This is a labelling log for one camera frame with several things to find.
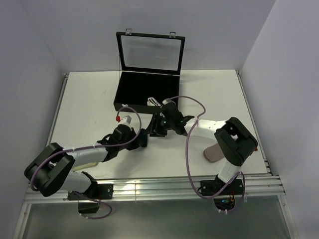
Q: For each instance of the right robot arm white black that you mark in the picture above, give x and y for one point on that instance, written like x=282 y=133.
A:
x=233 y=138

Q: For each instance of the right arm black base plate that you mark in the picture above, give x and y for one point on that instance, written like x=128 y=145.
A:
x=211 y=187

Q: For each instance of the mauve sock with red stripes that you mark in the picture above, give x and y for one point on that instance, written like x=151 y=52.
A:
x=213 y=153

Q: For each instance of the black display case with glass lid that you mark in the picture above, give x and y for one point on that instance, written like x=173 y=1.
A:
x=150 y=67

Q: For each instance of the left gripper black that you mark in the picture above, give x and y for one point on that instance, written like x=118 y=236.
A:
x=135 y=145

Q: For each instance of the navy blue sock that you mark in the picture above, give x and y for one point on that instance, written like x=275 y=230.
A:
x=143 y=138

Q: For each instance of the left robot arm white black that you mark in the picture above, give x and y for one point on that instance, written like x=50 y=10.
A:
x=53 y=169

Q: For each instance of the pale yellow sock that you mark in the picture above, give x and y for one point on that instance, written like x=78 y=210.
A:
x=84 y=166

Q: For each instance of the grey sock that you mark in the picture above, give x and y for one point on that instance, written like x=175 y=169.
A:
x=166 y=101

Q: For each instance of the white sock with dark stripes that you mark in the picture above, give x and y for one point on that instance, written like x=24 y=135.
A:
x=153 y=102

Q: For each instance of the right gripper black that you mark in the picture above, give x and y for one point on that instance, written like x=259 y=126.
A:
x=158 y=132

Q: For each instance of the aluminium rail frame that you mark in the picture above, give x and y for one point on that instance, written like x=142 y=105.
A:
x=265 y=211

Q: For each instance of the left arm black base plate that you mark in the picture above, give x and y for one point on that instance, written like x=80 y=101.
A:
x=99 y=192

